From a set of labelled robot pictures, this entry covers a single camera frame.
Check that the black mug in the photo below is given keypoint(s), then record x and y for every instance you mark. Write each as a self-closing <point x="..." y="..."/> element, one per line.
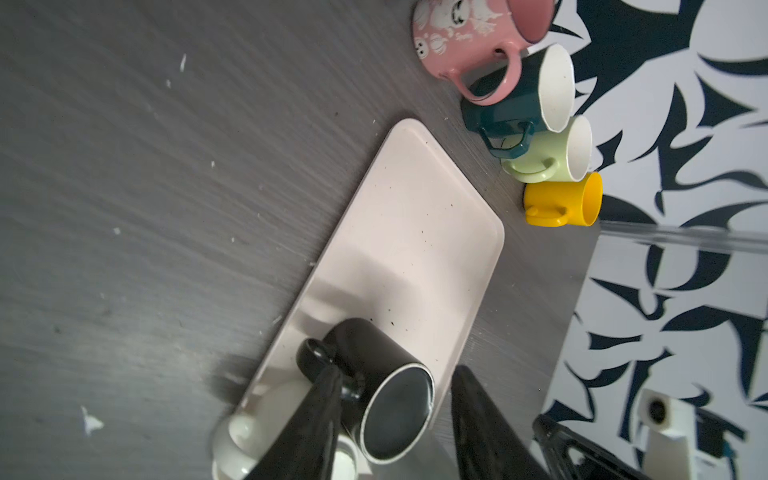
<point x="387" y="394"/>

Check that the dark green mug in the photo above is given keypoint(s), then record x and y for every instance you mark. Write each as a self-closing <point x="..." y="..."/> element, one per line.
<point x="542" y="101"/>

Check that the yellow mug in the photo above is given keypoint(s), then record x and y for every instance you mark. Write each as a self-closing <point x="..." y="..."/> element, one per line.
<point x="556" y="204"/>

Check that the light green mug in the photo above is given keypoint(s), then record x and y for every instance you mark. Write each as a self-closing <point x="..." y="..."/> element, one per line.
<point x="555" y="157"/>

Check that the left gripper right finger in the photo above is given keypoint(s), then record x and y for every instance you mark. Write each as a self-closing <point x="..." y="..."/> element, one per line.
<point x="486" y="446"/>

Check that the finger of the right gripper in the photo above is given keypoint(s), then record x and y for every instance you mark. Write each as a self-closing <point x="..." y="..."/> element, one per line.
<point x="569" y="455"/>

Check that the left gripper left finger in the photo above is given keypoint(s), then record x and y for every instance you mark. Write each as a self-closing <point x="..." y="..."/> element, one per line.
<point x="299" y="428"/>

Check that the beige plastic tray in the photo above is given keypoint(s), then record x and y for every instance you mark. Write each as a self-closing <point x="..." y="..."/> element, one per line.
<point x="413" y="253"/>

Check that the pink ghost print mug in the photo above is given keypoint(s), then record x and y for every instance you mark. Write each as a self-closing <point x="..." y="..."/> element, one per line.
<point x="454" y="37"/>

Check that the white cream mug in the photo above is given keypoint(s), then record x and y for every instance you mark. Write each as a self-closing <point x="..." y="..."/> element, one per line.
<point x="236" y="445"/>

